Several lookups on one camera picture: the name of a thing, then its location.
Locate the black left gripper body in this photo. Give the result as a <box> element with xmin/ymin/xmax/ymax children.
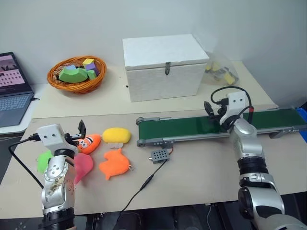
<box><xmin>64</xmin><ymin>133</ymin><xmax>86</xmax><ymax>147</ymax></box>

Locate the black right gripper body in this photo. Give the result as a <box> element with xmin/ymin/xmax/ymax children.
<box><xmin>212</xmin><ymin>105</ymin><xmax>228</xmax><ymax>121</ymax></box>

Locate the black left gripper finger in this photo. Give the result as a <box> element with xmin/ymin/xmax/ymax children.
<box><xmin>78</xmin><ymin>119</ymin><xmax>88</xmax><ymax>139</ymax></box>

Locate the orange plush carrot toy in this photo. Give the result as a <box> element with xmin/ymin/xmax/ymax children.
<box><xmin>76</xmin><ymin>133</ymin><xmax>102</xmax><ymax>155</ymax></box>

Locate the green conveyor belt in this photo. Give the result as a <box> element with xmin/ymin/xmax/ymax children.
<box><xmin>136</xmin><ymin>108</ymin><xmax>307</xmax><ymax>148</ymax></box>

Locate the small grey control box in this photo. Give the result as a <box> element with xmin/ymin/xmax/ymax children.
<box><xmin>148</xmin><ymin>149</ymin><xmax>169</xmax><ymax>165</ymax></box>

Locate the pink plush toy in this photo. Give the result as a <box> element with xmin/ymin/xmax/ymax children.
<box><xmin>73</xmin><ymin>152</ymin><xmax>94</xmax><ymax>185</ymax></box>

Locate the yellow plush toy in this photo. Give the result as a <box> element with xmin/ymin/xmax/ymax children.
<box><xmin>102</xmin><ymin>127</ymin><xmax>132</xmax><ymax>150</ymax></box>

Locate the green plush toy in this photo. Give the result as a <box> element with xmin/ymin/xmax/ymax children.
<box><xmin>36</xmin><ymin>149</ymin><xmax>54</xmax><ymax>174</ymax></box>

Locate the clear bag with yellow items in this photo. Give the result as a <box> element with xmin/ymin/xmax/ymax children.
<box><xmin>203</xmin><ymin>50</ymin><xmax>241</xmax><ymax>86</ymax></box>

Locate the orange wicker basket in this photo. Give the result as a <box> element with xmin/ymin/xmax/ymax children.
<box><xmin>47</xmin><ymin>56</ymin><xmax>107</xmax><ymax>94</ymax></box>

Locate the orange fish plush toy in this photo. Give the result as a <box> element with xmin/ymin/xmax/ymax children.
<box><xmin>98</xmin><ymin>148</ymin><xmax>134</xmax><ymax>181</ymax></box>

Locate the green curved foam block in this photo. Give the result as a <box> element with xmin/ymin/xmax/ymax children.
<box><xmin>59</xmin><ymin>66</ymin><xmax>88</xmax><ymax>83</ymax></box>

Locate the white lidded box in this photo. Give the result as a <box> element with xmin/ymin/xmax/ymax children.
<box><xmin>122</xmin><ymin>34</ymin><xmax>211</xmax><ymax>103</ymax></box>

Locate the yellow and purple foam cube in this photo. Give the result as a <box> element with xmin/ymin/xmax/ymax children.
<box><xmin>82</xmin><ymin>58</ymin><xmax>95</xmax><ymax>71</ymax></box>

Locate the dark laptop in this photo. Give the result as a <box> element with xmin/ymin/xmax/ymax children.
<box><xmin>0</xmin><ymin>51</ymin><xmax>35</xmax><ymax>128</ymax></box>

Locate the blue plastic bin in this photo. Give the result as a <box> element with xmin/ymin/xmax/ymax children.
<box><xmin>295</xmin><ymin>107</ymin><xmax>307</xmax><ymax>145</ymax></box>

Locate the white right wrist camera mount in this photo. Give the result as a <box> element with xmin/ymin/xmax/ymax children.
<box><xmin>226</xmin><ymin>92</ymin><xmax>252</xmax><ymax>120</ymax></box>

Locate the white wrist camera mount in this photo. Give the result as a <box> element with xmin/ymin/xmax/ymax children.
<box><xmin>226</xmin><ymin>92</ymin><xmax>252</xmax><ymax>120</ymax></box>
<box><xmin>36</xmin><ymin>124</ymin><xmax>67</xmax><ymax>153</ymax></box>

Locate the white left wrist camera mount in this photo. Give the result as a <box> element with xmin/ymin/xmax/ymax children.
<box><xmin>36</xmin><ymin>124</ymin><xmax>67</xmax><ymax>153</ymax></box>

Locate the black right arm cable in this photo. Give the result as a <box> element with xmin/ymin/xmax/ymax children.
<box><xmin>210</xmin><ymin>86</ymin><xmax>254</xmax><ymax>127</ymax></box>

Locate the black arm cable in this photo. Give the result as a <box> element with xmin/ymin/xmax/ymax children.
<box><xmin>210</xmin><ymin>86</ymin><xmax>254</xmax><ymax>127</ymax></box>
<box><xmin>9</xmin><ymin>135</ymin><xmax>45</xmax><ymax>190</ymax></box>

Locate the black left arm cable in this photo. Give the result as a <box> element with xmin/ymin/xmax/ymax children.
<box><xmin>9</xmin><ymin>135</ymin><xmax>45</xmax><ymax>190</ymax></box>

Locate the black cable with inline ferrite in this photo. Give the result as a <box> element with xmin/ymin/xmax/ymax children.
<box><xmin>119</xmin><ymin>160</ymin><xmax>169</xmax><ymax>214</ymax></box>

